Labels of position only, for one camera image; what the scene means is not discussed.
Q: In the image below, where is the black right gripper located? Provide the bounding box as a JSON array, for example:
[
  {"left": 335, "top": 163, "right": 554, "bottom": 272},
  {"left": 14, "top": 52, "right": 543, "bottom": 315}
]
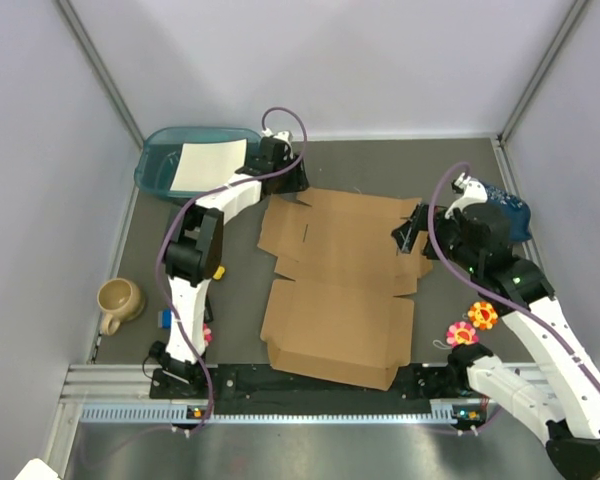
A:
[{"left": 391, "top": 202, "right": 481, "bottom": 274}]

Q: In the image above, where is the brown cardboard box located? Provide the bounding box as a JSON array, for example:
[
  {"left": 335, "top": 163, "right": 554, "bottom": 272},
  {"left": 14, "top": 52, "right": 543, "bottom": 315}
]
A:
[{"left": 258, "top": 188, "right": 432, "bottom": 391}]

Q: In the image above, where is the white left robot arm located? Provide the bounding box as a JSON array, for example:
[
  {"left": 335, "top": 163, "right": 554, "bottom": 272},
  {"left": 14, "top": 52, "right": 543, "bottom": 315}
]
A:
[{"left": 149, "top": 129, "right": 309, "bottom": 397}]

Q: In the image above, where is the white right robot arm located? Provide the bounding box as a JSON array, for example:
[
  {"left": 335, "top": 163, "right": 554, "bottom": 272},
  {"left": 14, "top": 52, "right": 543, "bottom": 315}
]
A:
[{"left": 392, "top": 164, "right": 600, "bottom": 479}]

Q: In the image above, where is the blue leaf-shaped dish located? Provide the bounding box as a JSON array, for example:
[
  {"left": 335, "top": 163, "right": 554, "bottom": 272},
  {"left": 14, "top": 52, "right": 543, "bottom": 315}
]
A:
[{"left": 483, "top": 183, "right": 532, "bottom": 243}]

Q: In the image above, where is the white paper sheet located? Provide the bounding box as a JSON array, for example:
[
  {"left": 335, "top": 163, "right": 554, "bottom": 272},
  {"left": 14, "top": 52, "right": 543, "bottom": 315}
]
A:
[{"left": 170, "top": 139, "right": 247, "bottom": 193}]

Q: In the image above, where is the orange flower toy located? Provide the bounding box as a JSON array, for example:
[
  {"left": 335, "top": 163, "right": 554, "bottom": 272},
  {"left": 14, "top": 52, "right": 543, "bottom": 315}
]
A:
[{"left": 467, "top": 301, "right": 499, "bottom": 330}]

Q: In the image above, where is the pink flower toy right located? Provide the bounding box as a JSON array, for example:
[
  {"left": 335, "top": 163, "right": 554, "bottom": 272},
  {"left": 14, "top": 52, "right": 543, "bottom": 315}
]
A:
[{"left": 446, "top": 321, "right": 479, "bottom": 348}]

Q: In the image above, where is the pink flower toy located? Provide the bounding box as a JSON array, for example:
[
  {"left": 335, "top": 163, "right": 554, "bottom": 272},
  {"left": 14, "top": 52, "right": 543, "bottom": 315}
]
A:
[
  {"left": 446, "top": 321, "right": 479, "bottom": 348},
  {"left": 203, "top": 323, "right": 212, "bottom": 347}
]

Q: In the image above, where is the yellow bone-shaped sponge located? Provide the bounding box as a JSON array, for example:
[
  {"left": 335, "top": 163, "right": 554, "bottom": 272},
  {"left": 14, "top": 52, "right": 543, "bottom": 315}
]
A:
[{"left": 212, "top": 265, "right": 226, "bottom": 281}]

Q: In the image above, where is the teal plastic tub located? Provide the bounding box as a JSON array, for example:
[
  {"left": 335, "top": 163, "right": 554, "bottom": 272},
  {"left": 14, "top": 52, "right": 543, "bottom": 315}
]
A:
[{"left": 134, "top": 126, "right": 260, "bottom": 199}]

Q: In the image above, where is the pink and black marker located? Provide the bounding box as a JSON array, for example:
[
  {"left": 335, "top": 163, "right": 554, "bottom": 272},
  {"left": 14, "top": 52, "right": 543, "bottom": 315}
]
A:
[{"left": 203, "top": 295, "right": 214, "bottom": 324}]

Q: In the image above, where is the pink flower toy left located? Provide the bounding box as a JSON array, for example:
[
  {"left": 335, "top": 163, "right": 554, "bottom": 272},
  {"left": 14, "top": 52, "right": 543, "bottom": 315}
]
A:
[{"left": 203, "top": 323, "right": 212, "bottom": 347}]

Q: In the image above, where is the small white-blue object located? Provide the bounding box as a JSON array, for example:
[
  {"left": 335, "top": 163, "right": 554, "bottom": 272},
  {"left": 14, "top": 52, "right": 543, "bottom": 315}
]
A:
[{"left": 158, "top": 309, "right": 172, "bottom": 330}]

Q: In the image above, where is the beige ceramic mug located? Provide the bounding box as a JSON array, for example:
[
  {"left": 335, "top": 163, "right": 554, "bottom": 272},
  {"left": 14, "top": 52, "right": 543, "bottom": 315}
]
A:
[{"left": 97, "top": 278, "right": 146, "bottom": 336}]

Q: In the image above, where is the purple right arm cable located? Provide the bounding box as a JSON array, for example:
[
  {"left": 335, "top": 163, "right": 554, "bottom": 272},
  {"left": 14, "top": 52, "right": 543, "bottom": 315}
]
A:
[{"left": 427, "top": 161, "right": 600, "bottom": 416}]

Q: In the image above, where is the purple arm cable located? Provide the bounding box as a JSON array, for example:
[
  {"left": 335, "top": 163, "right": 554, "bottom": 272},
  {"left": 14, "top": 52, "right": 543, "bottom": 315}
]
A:
[
  {"left": 427, "top": 161, "right": 600, "bottom": 416},
  {"left": 152, "top": 106, "right": 310, "bottom": 436}
]

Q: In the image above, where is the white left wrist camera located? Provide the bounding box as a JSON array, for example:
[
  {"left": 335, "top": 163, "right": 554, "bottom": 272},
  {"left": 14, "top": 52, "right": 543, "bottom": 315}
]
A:
[{"left": 261, "top": 128, "right": 293, "bottom": 155}]

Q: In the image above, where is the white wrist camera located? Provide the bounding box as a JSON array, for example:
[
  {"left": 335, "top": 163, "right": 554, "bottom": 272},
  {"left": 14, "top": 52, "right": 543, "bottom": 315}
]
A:
[
  {"left": 445, "top": 173, "right": 488, "bottom": 219},
  {"left": 261, "top": 128, "right": 293, "bottom": 155}
]

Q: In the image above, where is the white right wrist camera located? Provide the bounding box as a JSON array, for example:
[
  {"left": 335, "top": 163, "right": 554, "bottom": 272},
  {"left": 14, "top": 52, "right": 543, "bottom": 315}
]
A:
[{"left": 445, "top": 173, "right": 488, "bottom": 219}]

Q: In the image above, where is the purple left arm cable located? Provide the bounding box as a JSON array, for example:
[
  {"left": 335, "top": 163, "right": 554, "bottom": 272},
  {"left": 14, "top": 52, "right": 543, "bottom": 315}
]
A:
[{"left": 152, "top": 106, "right": 310, "bottom": 436}]

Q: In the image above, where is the grey slotted cable duct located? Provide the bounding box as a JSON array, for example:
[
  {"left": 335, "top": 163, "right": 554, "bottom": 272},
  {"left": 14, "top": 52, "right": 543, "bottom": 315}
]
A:
[{"left": 80, "top": 404, "right": 486, "bottom": 425}]

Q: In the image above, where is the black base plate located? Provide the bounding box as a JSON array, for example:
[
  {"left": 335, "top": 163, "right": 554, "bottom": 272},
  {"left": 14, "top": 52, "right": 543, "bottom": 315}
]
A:
[{"left": 148, "top": 362, "right": 461, "bottom": 415}]

